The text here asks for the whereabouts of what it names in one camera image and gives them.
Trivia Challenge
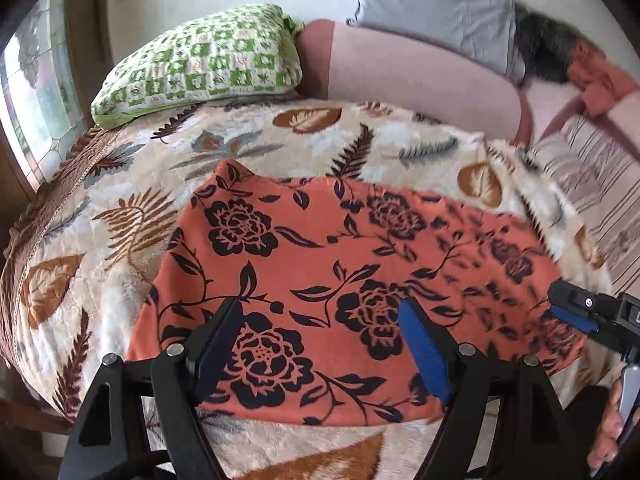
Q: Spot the pink bolster cushion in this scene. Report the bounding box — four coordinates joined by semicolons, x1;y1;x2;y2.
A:
295;20;533;144

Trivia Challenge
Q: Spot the person's right hand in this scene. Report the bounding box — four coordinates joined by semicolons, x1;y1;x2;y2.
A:
587;379;624;469

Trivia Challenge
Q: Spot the black fluffy cushion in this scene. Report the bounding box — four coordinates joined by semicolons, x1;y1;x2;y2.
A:
514;4;603;84

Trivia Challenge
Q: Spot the brown quilted bedspread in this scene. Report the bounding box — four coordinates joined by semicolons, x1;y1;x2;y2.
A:
1;127;119;368

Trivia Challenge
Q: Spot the orange floral garment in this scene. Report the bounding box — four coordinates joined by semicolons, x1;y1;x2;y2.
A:
127;159;585;426

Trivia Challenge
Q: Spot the grey pillow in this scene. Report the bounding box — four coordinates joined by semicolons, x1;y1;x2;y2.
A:
348;0;526;84

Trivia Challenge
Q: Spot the leaf-pattern beige blanket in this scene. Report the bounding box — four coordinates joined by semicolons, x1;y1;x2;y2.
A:
13;99;613;479

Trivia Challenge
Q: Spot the stained glass window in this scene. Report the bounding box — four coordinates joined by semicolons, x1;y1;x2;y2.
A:
1;0;87;190

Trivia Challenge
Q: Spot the orange-red crumpled cloth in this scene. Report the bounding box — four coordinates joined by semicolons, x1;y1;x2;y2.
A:
566;40;639;118

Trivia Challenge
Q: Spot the striped floral pillow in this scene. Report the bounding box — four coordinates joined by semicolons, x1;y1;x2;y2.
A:
532;115;639;297

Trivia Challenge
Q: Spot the green checkered pillow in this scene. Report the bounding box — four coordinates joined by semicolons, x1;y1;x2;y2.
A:
91;3;304;130

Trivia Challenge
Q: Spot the pink bolster at right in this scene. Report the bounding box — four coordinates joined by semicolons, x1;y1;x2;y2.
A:
522;78;640;160

